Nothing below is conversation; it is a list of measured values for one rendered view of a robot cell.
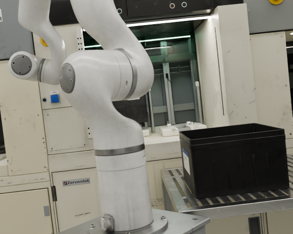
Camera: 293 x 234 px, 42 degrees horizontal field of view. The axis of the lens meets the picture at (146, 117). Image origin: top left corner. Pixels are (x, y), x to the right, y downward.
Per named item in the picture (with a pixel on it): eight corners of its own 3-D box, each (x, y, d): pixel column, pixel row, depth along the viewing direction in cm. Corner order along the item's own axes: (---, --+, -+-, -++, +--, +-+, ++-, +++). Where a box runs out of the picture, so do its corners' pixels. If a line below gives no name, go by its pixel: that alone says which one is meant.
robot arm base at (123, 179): (128, 249, 77) (118, 160, 76) (72, 234, 90) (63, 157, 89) (184, 220, 91) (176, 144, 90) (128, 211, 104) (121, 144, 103)
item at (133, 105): (103, 134, 190) (96, 72, 188) (106, 131, 210) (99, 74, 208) (152, 129, 191) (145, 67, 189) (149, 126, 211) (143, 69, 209)
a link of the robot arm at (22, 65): (50, 59, 126) (23, 53, 125) (41, 55, 112) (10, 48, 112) (45, 84, 126) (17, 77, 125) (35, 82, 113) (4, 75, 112)
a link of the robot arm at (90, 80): (155, 147, 89) (144, 46, 88) (89, 162, 77) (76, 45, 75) (123, 146, 98) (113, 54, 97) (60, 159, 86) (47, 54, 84)
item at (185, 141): (183, 178, 135) (178, 131, 134) (259, 170, 136) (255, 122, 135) (196, 199, 108) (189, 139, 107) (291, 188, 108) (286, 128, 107)
